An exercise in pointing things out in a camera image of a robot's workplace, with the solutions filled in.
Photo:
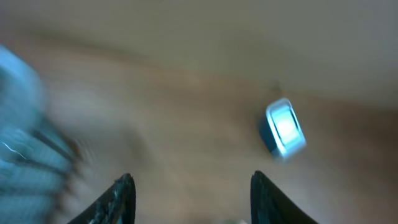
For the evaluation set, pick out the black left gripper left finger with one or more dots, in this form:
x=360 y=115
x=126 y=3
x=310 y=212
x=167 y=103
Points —
x=117 y=205

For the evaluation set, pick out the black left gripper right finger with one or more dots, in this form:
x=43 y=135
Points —
x=269 y=205

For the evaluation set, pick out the white barcode scanner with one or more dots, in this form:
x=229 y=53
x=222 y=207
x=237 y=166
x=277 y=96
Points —
x=280 y=130

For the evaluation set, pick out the grey plastic mesh basket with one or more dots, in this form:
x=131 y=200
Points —
x=35 y=158

